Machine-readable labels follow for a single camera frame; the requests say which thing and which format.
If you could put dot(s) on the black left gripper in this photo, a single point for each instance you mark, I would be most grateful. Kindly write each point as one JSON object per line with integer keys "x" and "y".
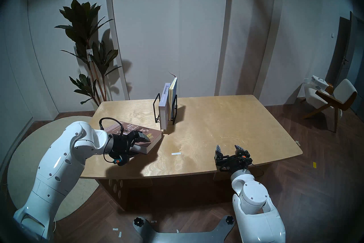
{"x": 121, "y": 145}

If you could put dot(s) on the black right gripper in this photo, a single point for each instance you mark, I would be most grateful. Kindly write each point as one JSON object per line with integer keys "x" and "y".
{"x": 233, "y": 161}

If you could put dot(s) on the large brown Homes book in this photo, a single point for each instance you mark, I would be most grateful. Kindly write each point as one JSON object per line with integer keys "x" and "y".
{"x": 155, "y": 138}

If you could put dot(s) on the grey Discontent book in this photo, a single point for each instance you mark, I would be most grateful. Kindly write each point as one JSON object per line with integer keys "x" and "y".
{"x": 164, "y": 111}

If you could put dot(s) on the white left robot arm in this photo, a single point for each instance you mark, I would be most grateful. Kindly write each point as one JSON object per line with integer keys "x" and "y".
{"x": 65, "y": 157}

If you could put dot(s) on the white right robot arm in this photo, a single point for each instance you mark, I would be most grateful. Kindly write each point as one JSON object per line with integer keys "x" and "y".
{"x": 253, "y": 197}

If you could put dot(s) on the wooden table base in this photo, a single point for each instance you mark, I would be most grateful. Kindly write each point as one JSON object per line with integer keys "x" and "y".
{"x": 125, "y": 191}

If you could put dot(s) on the thin yellow book with ribbon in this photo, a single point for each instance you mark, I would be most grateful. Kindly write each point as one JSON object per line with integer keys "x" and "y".
{"x": 173, "y": 88}

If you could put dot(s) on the black base knob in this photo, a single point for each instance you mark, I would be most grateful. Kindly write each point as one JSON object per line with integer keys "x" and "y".
{"x": 138, "y": 221}
{"x": 229, "y": 220}

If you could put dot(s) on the white plant tag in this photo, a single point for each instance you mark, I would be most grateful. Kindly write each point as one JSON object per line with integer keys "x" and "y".
{"x": 89, "y": 55}

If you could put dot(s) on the white object on armchair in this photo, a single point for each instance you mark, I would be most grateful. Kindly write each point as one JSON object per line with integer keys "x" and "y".
{"x": 320, "y": 82}

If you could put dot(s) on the round beige rug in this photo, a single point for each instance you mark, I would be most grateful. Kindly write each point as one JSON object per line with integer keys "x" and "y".
{"x": 25, "y": 160}

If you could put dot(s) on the white wooden armchair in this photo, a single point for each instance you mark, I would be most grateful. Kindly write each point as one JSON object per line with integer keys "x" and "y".
{"x": 344, "y": 91}

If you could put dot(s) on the tall green potted plant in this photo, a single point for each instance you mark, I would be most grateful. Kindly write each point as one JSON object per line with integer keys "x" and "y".
{"x": 82, "y": 26}

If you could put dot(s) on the dark door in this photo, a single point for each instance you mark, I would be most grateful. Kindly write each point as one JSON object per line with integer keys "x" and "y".
{"x": 339, "y": 48}

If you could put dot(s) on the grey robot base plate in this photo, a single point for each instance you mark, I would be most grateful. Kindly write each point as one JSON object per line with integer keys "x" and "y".
{"x": 176, "y": 237}

